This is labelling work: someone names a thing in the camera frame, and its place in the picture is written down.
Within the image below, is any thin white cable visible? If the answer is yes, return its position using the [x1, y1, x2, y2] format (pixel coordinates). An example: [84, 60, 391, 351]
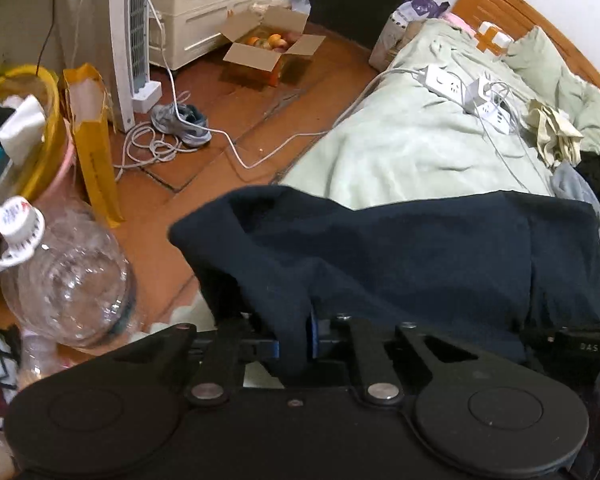
[472, 77, 556, 193]

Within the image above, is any wooden headboard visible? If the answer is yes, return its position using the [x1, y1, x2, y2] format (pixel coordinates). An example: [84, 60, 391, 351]
[450, 0, 600, 83]

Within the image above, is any navy zip jacket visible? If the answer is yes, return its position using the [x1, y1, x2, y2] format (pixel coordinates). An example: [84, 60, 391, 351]
[169, 160, 600, 378]

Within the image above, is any white power cable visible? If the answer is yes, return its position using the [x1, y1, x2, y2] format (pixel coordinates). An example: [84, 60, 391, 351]
[114, 67, 428, 182]

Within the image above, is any pink bucket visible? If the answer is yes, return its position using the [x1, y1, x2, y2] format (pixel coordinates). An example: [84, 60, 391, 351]
[55, 120, 77, 201]

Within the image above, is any white power strip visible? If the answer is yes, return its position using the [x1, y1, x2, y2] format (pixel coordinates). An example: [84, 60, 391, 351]
[424, 64, 464, 99]
[477, 101, 512, 134]

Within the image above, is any purple and white bag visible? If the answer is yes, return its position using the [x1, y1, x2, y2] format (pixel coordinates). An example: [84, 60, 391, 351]
[369, 0, 451, 71]

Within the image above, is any yellow paper bag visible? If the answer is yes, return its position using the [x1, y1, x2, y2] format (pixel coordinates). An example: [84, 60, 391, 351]
[61, 63, 127, 229]

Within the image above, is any beige garment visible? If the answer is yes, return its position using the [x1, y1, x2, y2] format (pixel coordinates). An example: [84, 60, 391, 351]
[524, 99, 586, 170]

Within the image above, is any bed with green sheet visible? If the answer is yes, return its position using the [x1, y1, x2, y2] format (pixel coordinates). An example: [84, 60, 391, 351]
[275, 20, 600, 211]

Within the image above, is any green pillow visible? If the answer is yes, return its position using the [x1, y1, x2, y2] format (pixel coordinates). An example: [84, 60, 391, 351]
[502, 26, 600, 141]

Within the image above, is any white tower fan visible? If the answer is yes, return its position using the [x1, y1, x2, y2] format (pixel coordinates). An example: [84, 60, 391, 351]
[109, 0, 163, 133]

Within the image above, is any cream drawer cabinet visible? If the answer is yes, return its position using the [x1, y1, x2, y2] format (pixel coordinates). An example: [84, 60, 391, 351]
[149, 0, 281, 72]

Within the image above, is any dark door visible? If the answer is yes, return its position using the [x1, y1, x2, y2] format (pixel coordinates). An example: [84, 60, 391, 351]
[300, 0, 431, 48]

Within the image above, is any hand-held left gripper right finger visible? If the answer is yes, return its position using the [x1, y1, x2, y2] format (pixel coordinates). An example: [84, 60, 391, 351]
[306, 312, 501, 407]

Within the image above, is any grey sneaker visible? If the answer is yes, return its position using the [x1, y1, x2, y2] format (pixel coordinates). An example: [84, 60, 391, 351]
[151, 102, 213, 148]

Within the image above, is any cardboard box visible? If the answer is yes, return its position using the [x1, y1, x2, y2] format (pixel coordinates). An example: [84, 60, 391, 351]
[222, 4, 327, 87]

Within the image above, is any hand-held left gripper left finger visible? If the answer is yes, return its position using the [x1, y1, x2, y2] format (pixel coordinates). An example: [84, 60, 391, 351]
[87, 321, 282, 407]

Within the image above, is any black garment with pink print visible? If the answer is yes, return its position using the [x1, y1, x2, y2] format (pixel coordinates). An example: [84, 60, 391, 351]
[575, 141, 600, 198]

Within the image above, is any white charger cube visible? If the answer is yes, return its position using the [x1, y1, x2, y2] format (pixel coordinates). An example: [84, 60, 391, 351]
[467, 76, 502, 106]

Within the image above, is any white box with orange tape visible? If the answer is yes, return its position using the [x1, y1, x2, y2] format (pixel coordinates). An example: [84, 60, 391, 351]
[475, 20, 513, 53]

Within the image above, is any large clear plastic bottle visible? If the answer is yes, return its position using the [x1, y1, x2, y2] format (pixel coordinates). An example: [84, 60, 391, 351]
[0, 196, 137, 351]

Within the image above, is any yellow basin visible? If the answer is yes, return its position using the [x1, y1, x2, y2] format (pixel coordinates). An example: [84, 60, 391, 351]
[0, 64, 61, 236]

